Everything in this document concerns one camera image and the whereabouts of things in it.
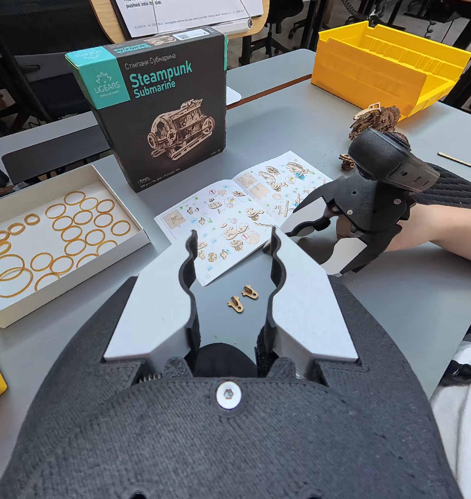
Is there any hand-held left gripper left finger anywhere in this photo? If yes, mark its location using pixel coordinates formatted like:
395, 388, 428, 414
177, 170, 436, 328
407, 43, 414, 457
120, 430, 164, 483
103, 229, 201, 375

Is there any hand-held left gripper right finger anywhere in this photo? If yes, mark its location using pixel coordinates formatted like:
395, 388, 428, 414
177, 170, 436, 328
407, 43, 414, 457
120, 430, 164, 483
263, 227, 359, 378

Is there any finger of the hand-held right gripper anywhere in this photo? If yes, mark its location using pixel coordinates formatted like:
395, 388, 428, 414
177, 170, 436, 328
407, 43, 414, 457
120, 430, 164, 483
278, 183, 339, 238
320, 235, 372, 278

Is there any person's right forearm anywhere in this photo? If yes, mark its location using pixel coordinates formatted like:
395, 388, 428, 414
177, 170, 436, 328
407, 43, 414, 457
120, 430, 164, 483
388, 203, 471, 267

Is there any dark grey desk mat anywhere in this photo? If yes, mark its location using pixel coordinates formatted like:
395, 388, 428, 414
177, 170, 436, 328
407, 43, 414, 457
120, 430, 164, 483
1, 133, 115, 185

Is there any person's right hand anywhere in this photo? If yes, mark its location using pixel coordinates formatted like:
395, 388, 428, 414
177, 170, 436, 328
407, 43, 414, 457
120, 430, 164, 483
336, 216, 357, 239

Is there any open instruction booklet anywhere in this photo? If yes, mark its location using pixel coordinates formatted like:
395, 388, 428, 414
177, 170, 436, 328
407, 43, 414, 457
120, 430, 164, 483
154, 151, 333, 287

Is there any wooden gear model assembly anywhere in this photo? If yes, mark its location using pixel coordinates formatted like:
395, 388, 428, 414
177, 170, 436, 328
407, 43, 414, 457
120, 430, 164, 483
349, 102, 402, 141

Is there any black quilted wrist rest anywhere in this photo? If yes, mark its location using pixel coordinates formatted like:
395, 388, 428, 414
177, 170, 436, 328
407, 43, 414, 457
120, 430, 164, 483
411, 164, 471, 211
192, 342, 259, 378

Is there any white cardboard tray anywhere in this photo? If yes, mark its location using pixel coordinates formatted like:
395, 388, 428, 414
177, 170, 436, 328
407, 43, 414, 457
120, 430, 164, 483
0, 164, 150, 328

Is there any thin wooden stick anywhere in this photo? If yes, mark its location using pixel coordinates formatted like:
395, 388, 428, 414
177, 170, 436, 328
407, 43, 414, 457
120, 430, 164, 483
437, 152, 471, 172

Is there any large yellow plastic bin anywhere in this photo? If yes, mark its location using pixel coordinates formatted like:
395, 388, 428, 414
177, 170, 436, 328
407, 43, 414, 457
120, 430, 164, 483
311, 20, 471, 121

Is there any dark model kit box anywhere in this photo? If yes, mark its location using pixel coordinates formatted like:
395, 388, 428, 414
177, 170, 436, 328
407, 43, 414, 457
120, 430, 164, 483
65, 27, 229, 193

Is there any person's white shirt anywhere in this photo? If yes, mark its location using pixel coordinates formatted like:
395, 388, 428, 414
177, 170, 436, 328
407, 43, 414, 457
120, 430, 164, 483
430, 339, 471, 499

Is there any black office chair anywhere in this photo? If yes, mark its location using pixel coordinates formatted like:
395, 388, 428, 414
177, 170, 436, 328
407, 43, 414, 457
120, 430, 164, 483
267, 0, 326, 51
0, 0, 115, 137

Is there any white printed paper sheet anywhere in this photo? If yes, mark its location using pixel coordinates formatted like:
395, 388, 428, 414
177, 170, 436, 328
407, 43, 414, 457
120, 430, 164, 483
111, 0, 270, 40

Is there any light wooden board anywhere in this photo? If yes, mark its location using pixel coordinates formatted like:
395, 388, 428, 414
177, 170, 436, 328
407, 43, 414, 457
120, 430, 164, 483
89, 0, 270, 44

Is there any black badge reel lanyard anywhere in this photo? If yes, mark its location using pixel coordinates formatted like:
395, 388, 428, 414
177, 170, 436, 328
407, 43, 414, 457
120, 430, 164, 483
446, 360, 471, 386

